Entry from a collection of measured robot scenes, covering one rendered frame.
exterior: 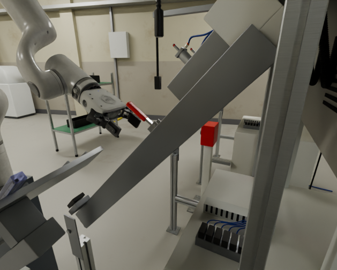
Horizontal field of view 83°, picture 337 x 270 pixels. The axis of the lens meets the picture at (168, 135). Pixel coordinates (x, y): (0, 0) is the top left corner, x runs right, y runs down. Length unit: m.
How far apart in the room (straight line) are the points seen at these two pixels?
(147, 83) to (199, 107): 4.12
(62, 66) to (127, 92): 4.01
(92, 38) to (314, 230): 4.83
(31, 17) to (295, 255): 1.06
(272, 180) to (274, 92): 0.13
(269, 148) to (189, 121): 0.14
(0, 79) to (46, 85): 5.33
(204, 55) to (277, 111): 0.16
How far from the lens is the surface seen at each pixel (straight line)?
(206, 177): 1.64
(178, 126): 0.36
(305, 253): 0.85
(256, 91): 4.32
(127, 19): 4.67
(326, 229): 0.98
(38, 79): 0.62
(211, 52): 0.37
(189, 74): 0.38
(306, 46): 0.28
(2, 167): 1.06
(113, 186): 0.54
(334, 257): 0.47
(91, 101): 0.57
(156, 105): 4.45
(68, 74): 0.64
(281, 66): 0.28
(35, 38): 0.68
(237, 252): 0.71
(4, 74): 5.82
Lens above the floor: 1.19
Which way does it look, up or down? 20 degrees down
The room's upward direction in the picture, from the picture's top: straight up
